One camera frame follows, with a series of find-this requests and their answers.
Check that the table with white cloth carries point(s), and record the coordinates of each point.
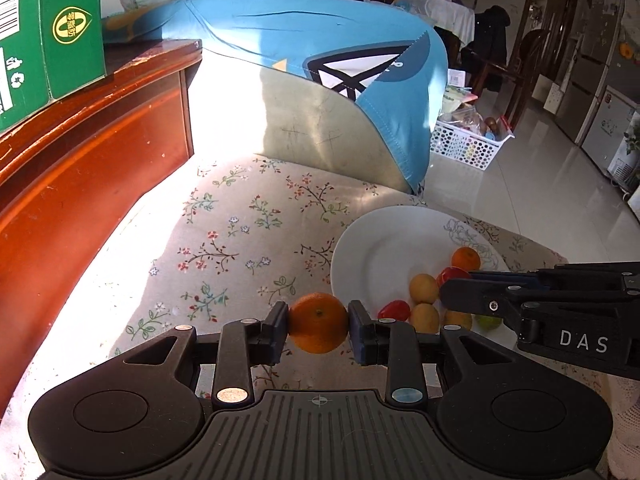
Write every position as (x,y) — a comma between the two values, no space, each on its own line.
(440,15)

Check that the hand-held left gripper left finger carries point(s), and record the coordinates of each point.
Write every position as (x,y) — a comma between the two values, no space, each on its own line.
(276,332)

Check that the green cardboard box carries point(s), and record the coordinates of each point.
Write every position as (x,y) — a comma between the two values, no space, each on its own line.
(50,35)

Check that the floral tablecloth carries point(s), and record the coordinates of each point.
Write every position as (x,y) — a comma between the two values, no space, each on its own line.
(225,260)

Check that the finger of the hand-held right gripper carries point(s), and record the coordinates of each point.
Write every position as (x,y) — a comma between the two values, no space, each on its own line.
(480,300)
(575,274)

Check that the white floral plate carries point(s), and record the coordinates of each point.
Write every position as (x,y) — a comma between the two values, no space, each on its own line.
(385,255)

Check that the green tomato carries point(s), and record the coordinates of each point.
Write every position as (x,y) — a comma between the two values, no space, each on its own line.
(487,322)

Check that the dark jacket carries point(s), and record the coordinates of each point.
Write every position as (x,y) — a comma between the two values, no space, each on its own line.
(492,35)

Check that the brown kiwi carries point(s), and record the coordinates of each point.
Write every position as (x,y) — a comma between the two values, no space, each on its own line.
(424,288)
(425,318)
(457,320)

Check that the red wooden cabinet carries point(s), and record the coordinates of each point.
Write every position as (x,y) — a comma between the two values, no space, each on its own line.
(90,170)

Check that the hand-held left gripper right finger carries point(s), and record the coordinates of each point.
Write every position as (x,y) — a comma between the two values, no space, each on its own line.
(357,332)

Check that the pale snack bag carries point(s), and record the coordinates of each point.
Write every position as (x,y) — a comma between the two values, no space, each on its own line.
(454,100)

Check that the beige cushion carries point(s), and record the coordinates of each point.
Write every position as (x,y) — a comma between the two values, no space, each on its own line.
(320,125)

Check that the white perforated basket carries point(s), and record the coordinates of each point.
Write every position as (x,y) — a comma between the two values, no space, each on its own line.
(467,145)

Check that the orange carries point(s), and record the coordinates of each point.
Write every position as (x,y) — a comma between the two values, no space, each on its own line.
(466,258)
(319,323)

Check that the red cherry tomato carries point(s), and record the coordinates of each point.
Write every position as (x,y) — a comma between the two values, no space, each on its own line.
(451,275)
(394,310)

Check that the white appliance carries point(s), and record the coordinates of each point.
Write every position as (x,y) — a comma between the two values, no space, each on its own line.
(625,155)

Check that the brown wooden door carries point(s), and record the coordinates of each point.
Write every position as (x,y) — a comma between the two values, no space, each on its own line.
(547,25)

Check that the blue printed cloth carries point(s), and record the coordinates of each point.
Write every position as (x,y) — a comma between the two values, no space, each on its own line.
(310,35)

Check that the grey refrigerator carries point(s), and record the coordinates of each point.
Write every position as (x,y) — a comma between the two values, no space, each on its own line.
(602,60)

